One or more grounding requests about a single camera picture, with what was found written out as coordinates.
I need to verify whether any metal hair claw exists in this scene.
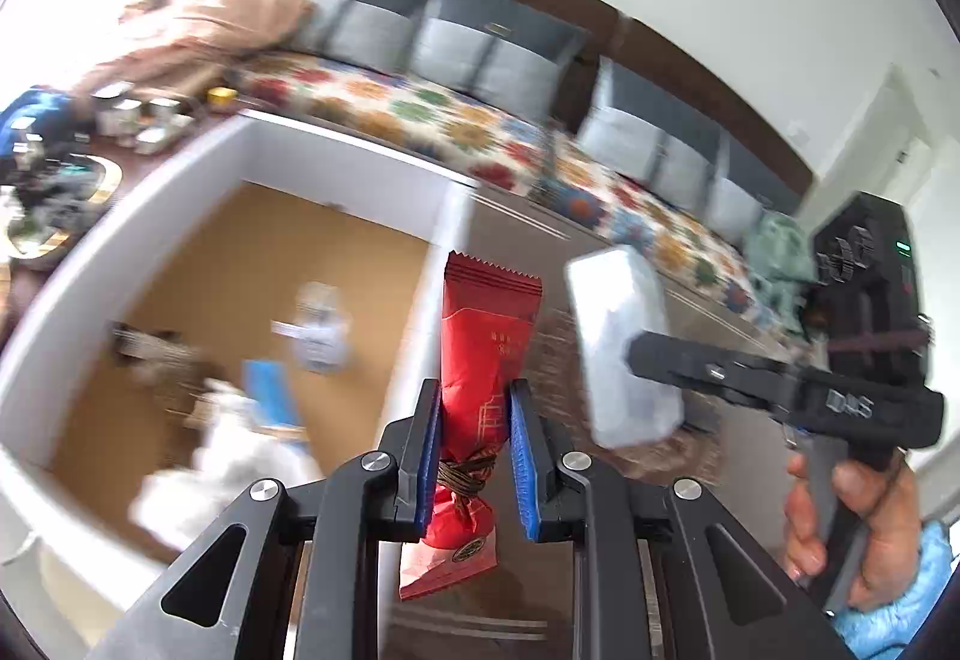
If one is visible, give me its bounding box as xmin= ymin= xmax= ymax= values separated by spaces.
xmin=112 ymin=322 xmax=203 ymax=392

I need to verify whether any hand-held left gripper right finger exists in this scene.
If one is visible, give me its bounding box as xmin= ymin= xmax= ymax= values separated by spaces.
xmin=508 ymin=381 xmax=856 ymax=660

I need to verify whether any person's right hand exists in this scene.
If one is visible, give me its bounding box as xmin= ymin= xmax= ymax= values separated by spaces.
xmin=784 ymin=454 xmax=923 ymax=612

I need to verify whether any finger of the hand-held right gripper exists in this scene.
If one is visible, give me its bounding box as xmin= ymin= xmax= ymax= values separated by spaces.
xmin=690 ymin=386 xmax=797 ymax=419
xmin=628 ymin=332 xmax=809 ymax=395

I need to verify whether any white sock with dotted sole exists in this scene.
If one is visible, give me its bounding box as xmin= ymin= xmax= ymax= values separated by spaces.
xmin=127 ymin=439 xmax=325 ymax=548

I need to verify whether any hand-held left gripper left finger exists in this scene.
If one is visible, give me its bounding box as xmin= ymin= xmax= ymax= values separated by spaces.
xmin=90 ymin=379 xmax=443 ymax=660

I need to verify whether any blue cloth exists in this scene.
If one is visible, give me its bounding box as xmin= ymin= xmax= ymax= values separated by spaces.
xmin=0 ymin=90 xmax=83 ymax=160

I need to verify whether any cluttered tray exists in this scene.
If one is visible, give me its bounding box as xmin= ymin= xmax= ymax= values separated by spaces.
xmin=0 ymin=150 xmax=125 ymax=263

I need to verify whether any pink blanket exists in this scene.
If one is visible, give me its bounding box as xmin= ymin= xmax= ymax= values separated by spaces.
xmin=75 ymin=0 xmax=312 ymax=98

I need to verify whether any red snack packet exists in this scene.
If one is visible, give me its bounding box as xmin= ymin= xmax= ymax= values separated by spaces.
xmin=397 ymin=251 xmax=542 ymax=601

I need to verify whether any green towel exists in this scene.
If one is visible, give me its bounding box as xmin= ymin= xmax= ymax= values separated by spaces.
xmin=742 ymin=210 xmax=818 ymax=331

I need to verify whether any grey two-tone cushion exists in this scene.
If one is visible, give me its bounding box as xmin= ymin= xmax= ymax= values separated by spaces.
xmin=409 ymin=0 xmax=590 ymax=125
xmin=577 ymin=60 xmax=725 ymax=200
xmin=705 ymin=139 xmax=796 ymax=248
xmin=300 ymin=0 xmax=428 ymax=72

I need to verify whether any blue white toothpaste box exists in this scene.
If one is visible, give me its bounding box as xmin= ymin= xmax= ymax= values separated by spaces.
xmin=241 ymin=360 xmax=308 ymax=440

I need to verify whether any white cardboard box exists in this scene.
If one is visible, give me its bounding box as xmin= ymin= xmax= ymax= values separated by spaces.
xmin=0 ymin=109 xmax=481 ymax=563

